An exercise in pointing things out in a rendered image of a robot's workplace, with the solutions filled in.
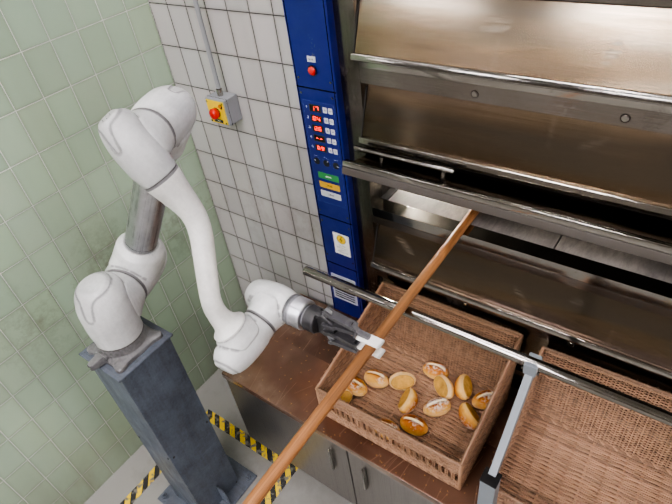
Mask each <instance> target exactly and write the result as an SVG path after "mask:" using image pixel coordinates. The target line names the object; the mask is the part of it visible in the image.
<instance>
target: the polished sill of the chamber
mask: <svg viewBox="0 0 672 504"><path fill-rule="evenodd" d="M372 215H373V216H376V217H379V218H382V219H385V220H388V221H391V222H395V223H398V224H401V225H404V226H407V227H410V228H414V229H417V230H420V231H423V232H426V233H430V234H433V235H436V236H439V237H442V238H445V239H447V238H448V237H449V236H450V235H451V233H452V232H453V231H454V229H455V228H456V227H457V226H458V224H459V223H460V221H457V220H453V219H450V218H446V217H443V216H440V215H436V214H433V213H429V212H426V211H423V210H419V209H416V208H412V207H409V206H405V205H402V204H399V203H395V202H392V201H388V200H385V199H382V198H380V199H379V200H378V201H377V202H376V203H375V204H374V205H373V206H372ZM457 242H458V243H461V244H464V245H468V246H471V247H474V248H477V249H480V250H483V251H487V252H490V253H493V254H496V255H499V256H502V257H506V258H509V259H512V260H515V261H518V262H521V263H525V264H528V265H531V266H534V267H537V268H540V269H544V270H547V271H550V272H553V273H556V274H559V275H563V276H566V277H569V278H572V279H575V280H578V281H582V282H585V283H588V284H591V285H594V286H597V287H601V288H604V289H607V290H610V291H613V292H616V293H620V294H623V295H626V296H629V297H632V298H635V299H639V300H642V301H645V302H648V303H651V304H654V305H658V306H661V307H664V308H667V309H670V310H672V284H671V283H668V282H664V281H661V280H658V279H654V278H651V277H647V276H644V275H641V274H637V273H634V272H630V271H627V270H624V269H620V268H617V267H613V266H610V265H607V264H603V263H600V262H596V261H593V260H590V259H586V258H583V257H579V256H576V255H572V254H569V253H566V252H562V251H559V250H555V249H552V248H549V247H545V246H542V245H538V244H535V243H532V242H528V241H525V240H521V239H518V238H515V237H511V236H508V235H504V234H501V233H497V232H494V231H491V230H487V229H484V228H480V227H477V226H474V225H470V226H469V227H468V228H467V229H466V231H465V232H464V233H463V235H462V236H461V237H460V239H459V240H458V241H457Z"/></svg>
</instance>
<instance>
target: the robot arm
mask: <svg viewBox="0 0 672 504"><path fill-rule="evenodd" d="M196 116H197V110H196V104H195V101H194V99H193V97H192V96H191V95H190V94H189V93H188V92H187V91H186V90H184V89H183V88H180V87H176V86H172V85H164V86H160V87H157V88H154V89H152V90H151V91H149V92H148V93H147V94H145V95H144V96H143V97H142V98H141V99H140V100H139V101H138V102H137V103H136V104H135V105H134V106H133V107H132V109H131V110H129V109H125V108H118V109H113V110H111V111H109V112H108V113H107V114H106V115H105V116H104V117H103V118H102V119H101V121H100V122H99V124H98V132H99V135H100V137H101V140H102V142H103V144H104V146H105V147H106V149H107V151H108V152H109V154H110V155H111V156H112V158H113V159H114V160H115V161H116V163H117V164H118V165H119V166H120V167H121V168H122V169H123V170H124V172H125V173H126V174H127V175H128V176H129V177H130V178H131V179H132V180H133V185H132V192H131V199H130V206H129V212H128V219H127V226H126V232H125V233H123V234H121V235H120V236H119V237H118V239H117V240H116V243H115V246H114V249H113V252H112V255H111V258H110V260H109V265H108V266H107V268H106V270H105V271H101V272H96V273H93V274H90V275H89V276H87V277H85V278H84V279H83V280H82V281H81V282H80V283H79V284H78V286H77V287H76V289H75V293H74V305H75V310H76V313H77V316H78V318H79V320H80V322H81V324H82V326H83V327H84V329H85V331H86V332H87V334H88V335H89V337H90V338H91V339H92V340H93V342H94V343H93V344H91V345H89V346H88V348H87V352H88V353H89V354H90V355H95V356H94V357H93V358H92V359H91V360H90V361H89V363H88V364H87V366H88V368H91V369H90V370H92V371H94V370H96V369H98V368H99V367H101V366H103V365H104V364H106V363H107V364H109V365H110V366H112V367H113V368H114V369H115V371H116V372H117V373H123V372H124V371H125V370H126V369H127V368H128V366H129V365H130V364H131V363H132V362H133V361H134V360H136V359H137V358H138V357H139V356H140V355H141V354H142V353H143V352H145V351H146V350H147V349H148V348H149V347H150V346H151V345H153V344H154V343H155V342H157V341H159V340H160V339H161V338H162V337H163V334H162V332H161V331H159V330H154V329H152V328H150V327H149V326H147V325H145V324H144V323H143V321H142V320H141V317H140V316H141V314H142V310H143V306H144V302H145V299H146V297H147V296H148V295H149V294H150V292H151V291H152V289H153V288H154V286H155V285H156V283H157V282H158V280H159V278H160V276H161V275H162V273H163V271H164V268H165V266H166V263H167V251H166V248H165V245H164V244H163V242H162V240H161V239H160V238H159V234H160V230H161V225H162V220H163V215H164V211H165V206H167V207H168V208H169V209H171V210H172V211H173V212H174V213H176V214H177V215H178V216H179V217H180V218H181V220H182V221H183V223H184V224H185V226H186V229H187V231H188V234H189V238H190V243H191V249H192V255H193V261H194V268H195V274H196V280H197V286H198V292H199V297H200V302H201V305H202V308H203V311H204V313H205V315H206V317H207V319H208V320H209V322H210V323H211V325H212V326H213V328H214V330H215V333H214V339H215V340H216V344H217V347H216V348H215V350H214V356H213V360H214V363H215V365H216V366H217V367H218V368H220V369H221V370H223V371H225V372H227V373H229V374H232V375H234V374H237V373H241V372H243V371H244V370H246V369H247V368H248V367H249V366H250V365H251V364H252V363H253V362H254V361H255V360H256V359H257V358H258V357H259V356H260V354H261V353H262V352H263V350H264V349H265V348H266V346H267V345H268V343H269V341H270V339H271V337H272V336H273V334H274V333H275V332H276V331H277V330H278V329H279V328H280V327H281V326H282V325H284V324H285V323H286V324H287V325H290V326H292V327H294V328H296V329H298V330H307V331H309V332H311V333H313V334H315V333H322V334H323V335H324V336H327V337H328V339H329V341H328V344H330V345H335V346H338V347H340V348H343V349H345V350H348V351H350V352H353V353H355V354H356V353H357V352H358V351H359V350H361V349H362V348H363V347H364V345H365V344H367V345H369V346H371V347H374V348H376V350H375V352H374V353H373V354H372V356H374V357H376V358H378V359H380V358H381V357H382V355H383V354H384V353H385V349H382V348H381V346H382V345H383V344H384V342H385V341H384V340H383V339H381V338H378V337H376V336H374V335H371V334H370V333H368V332H365V331H363V330H361V328H360V327H358V325H359V323H358V322H357V321H355V320H353V319H351V318H349V317H347V316H345V315H343V314H341V313H339V312H337V311H335V310H334V309H332V308H331V307H330V306H327V307H326V308H325V309H324V308H322V307H320V306H318V305H316V304H315V302H314V301H313V300H310V299H308V298H306V297H304V296H302V295H300V294H297V293H296V292H295V291H294V290H292V289H291V288H289V287H287V286H285V285H283V284H280V283H277V282H274V281H270V280H265V279H257V280H254V281H253V282H251V283H250V284H249V285H248V287H247V288H246V291H245V301H246V303H247V305H248V309H247V310H246V312H245V313H242V312H240V311H238V312H231V311H230V310H228V309H227V308H226V306H225V305H224V303H223V301H222V298H221V294H220V288H219V279H218V270H217V261H216V252H215V244H214V236H213V231H212V226H211V223H210V220H209V217H208V214H207V212H206V210H205V208H204V206H203V204H202V203H201V201H200V199H199V198H198V196H197V195H196V193H195V192H194V190H193V189H192V187H191V186H190V184H189V182H188V181H187V179H186V178H185V176H184V174H183V173H182V171H181V169H180V167H179V166H178V165H177V163H176V162H175V161H176V160H177V159H178V158H180V157H181V155H182V154H183V151H184V149H185V146H186V144H187V141H188V139H189V137H190V134H191V132H192V130H193V125H194V123H195V121H196ZM351 324H352V325H351ZM351 335H352V336H351ZM356 336H357V337H356ZM355 337H356V338H355Z"/></svg>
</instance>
